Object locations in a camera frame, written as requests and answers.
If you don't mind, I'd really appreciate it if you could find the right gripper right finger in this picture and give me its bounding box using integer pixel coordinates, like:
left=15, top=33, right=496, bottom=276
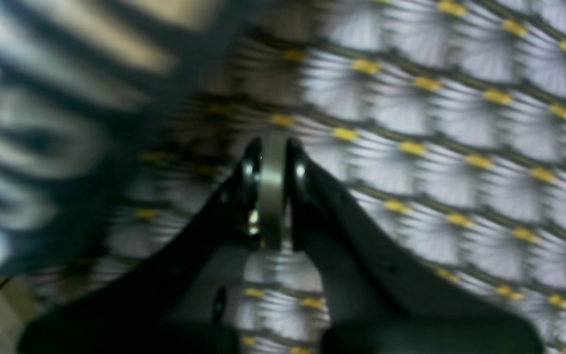
left=285, top=140, right=544, bottom=354

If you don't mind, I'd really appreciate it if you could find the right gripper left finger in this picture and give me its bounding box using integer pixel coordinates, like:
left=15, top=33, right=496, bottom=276
left=17, top=134, right=289, bottom=354

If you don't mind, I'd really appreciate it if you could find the fan-patterned tablecloth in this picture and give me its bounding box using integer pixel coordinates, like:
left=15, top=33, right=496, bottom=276
left=26, top=0, right=566, bottom=354

